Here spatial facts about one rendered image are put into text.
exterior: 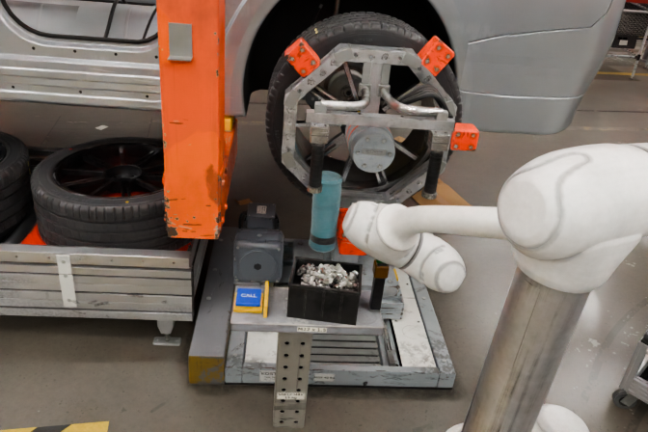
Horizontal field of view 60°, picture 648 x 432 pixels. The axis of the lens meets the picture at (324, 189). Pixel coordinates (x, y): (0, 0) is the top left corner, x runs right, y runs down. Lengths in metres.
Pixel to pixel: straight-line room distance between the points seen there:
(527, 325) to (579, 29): 1.63
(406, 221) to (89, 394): 1.33
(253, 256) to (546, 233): 1.44
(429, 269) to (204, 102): 0.79
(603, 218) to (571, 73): 1.67
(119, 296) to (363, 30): 1.22
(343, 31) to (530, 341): 1.19
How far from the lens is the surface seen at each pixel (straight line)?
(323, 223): 1.79
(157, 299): 2.10
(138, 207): 2.07
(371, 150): 1.67
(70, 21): 3.07
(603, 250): 0.77
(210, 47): 1.58
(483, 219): 1.08
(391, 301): 2.24
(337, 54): 1.72
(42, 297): 2.21
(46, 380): 2.20
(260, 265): 2.05
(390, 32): 1.81
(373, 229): 1.19
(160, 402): 2.04
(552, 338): 0.87
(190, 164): 1.71
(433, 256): 1.25
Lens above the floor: 1.50
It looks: 27 degrees down
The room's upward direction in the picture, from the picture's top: 5 degrees clockwise
